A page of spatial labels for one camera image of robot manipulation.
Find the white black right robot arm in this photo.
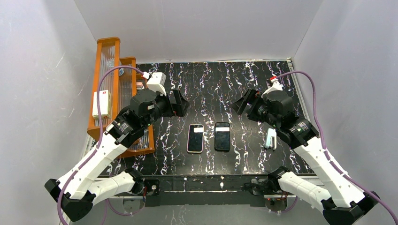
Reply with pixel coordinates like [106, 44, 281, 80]
[232, 89, 379, 225]

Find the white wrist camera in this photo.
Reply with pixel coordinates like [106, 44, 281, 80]
[146, 72, 166, 96]
[261, 79, 283, 97]

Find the purple-edged smartphone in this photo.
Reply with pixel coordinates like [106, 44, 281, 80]
[187, 125, 204, 153]

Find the orange wooden shelf rack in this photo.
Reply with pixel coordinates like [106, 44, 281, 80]
[87, 37, 146, 141]

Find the light blue phone case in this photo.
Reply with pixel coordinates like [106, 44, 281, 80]
[264, 128, 277, 151]

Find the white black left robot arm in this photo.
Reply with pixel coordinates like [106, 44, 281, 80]
[45, 89, 190, 225]

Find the white box with red label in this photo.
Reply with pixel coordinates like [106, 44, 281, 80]
[92, 90, 111, 120]

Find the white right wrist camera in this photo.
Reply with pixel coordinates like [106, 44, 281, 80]
[261, 79, 283, 97]

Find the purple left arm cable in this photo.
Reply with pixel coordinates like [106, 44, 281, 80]
[56, 65, 150, 225]

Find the white blue patterned cup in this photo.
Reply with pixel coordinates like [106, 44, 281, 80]
[118, 61, 125, 76]

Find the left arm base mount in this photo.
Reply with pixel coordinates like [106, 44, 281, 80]
[122, 179, 160, 215]

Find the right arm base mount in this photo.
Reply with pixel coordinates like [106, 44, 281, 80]
[245, 177, 300, 212]

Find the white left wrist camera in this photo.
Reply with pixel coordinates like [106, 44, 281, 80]
[146, 72, 166, 96]

